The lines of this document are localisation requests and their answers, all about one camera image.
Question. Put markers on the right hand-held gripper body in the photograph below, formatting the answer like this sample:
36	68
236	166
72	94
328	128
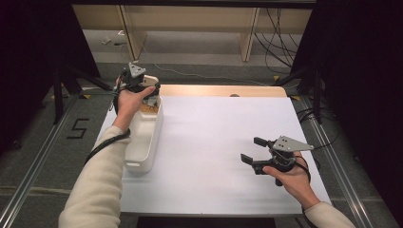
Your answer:
291	144

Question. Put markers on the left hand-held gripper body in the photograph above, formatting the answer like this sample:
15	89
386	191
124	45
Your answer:
134	74

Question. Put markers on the phone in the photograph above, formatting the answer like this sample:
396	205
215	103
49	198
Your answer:
149	108

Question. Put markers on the white plastic storage bin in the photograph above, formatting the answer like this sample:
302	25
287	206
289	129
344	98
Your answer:
142	139

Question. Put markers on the person's left hand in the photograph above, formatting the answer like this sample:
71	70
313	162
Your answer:
128	104

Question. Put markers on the person's right hand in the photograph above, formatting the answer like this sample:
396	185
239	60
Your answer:
296	183

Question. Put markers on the white table sheet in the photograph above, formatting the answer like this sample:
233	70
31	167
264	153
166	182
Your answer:
215	142

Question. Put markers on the black metal stand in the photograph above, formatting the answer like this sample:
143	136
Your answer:
58	95
317	95

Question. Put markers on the beige wooden desk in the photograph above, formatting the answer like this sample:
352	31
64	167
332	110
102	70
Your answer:
190	19

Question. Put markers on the black curtain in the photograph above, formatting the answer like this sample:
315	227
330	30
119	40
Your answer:
355	63
31	47

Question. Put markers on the aluminium floor rail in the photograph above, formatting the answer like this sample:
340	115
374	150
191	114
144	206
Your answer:
342	164
34	171

